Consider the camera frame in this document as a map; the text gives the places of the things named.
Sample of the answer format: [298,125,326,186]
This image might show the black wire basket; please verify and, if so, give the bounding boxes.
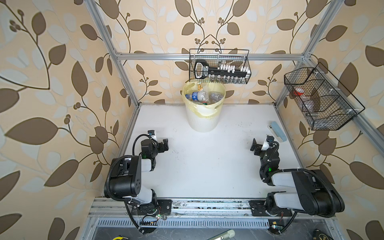
[189,48,252,85]
[284,62,366,131]

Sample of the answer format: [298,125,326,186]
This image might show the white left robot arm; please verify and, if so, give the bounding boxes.
[104,134,172,216]

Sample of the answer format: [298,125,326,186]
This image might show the black wire basket right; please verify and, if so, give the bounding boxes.
[284,62,366,131]

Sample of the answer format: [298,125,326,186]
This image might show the black wire basket back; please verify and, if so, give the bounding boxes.
[189,48,252,85]

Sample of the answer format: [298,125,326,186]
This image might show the yellow bin liner bag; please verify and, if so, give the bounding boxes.
[182,82,226,119]

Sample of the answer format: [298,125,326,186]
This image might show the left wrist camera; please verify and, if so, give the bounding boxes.
[148,130,157,142]

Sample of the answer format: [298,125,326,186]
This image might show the red capped jar in basket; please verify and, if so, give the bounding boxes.
[293,88,305,97]

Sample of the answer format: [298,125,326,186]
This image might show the white ribbed trash bin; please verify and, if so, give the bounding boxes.
[185,101,223,133]

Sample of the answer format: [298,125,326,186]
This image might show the clear bottle blue label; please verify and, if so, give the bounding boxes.
[185,91,209,102]

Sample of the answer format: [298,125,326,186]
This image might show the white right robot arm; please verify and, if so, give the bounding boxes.
[249,136,345,218]

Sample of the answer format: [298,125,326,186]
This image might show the metal base rail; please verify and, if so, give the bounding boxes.
[89,197,334,218]

